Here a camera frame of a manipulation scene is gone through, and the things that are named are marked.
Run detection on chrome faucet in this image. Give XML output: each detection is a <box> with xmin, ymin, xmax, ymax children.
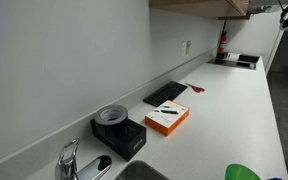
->
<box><xmin>54</xmin><ymin>138</ymin><xmax>113</xmax><ymax>180</ymax></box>

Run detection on black keyboard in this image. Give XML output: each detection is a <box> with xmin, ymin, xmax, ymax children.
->
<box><xmin>142</xmin><ymin>80</ymin><xmax>189</xmax><ymax>108</ymax></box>

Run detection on wooden wall cabinet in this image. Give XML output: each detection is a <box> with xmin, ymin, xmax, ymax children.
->
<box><xmin>148</xmin><ymin>0</ymin><xmax>252</xmax><ymax>21</ymax></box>

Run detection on orange and white product box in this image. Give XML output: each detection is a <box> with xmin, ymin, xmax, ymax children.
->
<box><xmin>144</xmin><ymin>99</ymin><xmax>191</xmax><ymax>137</ymax></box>

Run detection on grey duct tape roll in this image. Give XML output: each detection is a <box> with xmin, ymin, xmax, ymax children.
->
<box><xmin>94</xmin><ymin>104</ymin><xmax>130</xmax><ymax>130</ymax></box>

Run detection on white wall outlet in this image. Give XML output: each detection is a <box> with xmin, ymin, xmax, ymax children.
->
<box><xmin>181</xmin><ymin>41</ymin><xmax>188</xmax><ymax>57</ymax></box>

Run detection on stainless steel sink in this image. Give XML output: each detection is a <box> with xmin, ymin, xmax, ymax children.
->
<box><xmin>113</xmin><ymin>160</ymin><xmax>170</xmax><ymax>180</ymax></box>

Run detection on beige wall plate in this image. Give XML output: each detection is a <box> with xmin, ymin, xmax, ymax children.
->
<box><xmin>185</xmin><ymin>40</ymin><xmax>192</xmax><ymax>56</ymax></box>

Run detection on red handled scissors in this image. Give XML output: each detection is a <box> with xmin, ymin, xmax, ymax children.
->
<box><xmin>185</xmin><ymin>81</ymin><xmax>206</xmax><ymax>94</ymax></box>

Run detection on green plastic cup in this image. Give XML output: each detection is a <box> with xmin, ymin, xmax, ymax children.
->
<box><xmin>225</xmin><ymin>163</ymin><xmax>262</xmax><ymax>180</ymax></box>

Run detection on red fire extinguisher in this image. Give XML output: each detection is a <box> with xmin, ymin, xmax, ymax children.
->
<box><xmin>217</xmin><ymin>20</ymin><xmax>228</xmax><ymax>56</ymax></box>

